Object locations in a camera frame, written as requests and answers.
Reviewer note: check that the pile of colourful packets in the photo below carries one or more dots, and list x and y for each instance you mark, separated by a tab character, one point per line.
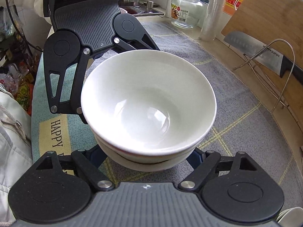
21	92

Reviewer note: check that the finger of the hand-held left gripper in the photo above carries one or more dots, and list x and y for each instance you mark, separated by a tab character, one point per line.
155	46
75	99

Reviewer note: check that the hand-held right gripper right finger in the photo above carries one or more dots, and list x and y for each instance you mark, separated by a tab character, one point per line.
196	157

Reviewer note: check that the white bowl pink flowers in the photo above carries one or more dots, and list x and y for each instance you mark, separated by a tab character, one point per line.
146	159
146	94
146	167

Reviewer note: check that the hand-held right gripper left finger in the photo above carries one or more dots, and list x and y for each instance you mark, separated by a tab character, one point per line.
95	157

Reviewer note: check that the stainless steel sink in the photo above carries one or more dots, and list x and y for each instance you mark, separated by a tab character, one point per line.
132	10

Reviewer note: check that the grey and teal table mat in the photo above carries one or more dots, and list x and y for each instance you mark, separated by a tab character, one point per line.
236	127

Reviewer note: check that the small metal cup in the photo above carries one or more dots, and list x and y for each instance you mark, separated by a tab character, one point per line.
150	6

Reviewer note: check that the glass jar printed label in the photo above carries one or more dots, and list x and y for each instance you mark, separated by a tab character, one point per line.
187	11

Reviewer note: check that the bamboo cutting board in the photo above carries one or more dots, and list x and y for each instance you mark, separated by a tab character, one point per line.
272	16

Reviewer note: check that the person's white jacket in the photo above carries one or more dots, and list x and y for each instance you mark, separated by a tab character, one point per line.
11	160

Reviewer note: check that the clear plastic wrap roll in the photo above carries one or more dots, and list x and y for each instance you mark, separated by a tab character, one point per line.
213	11

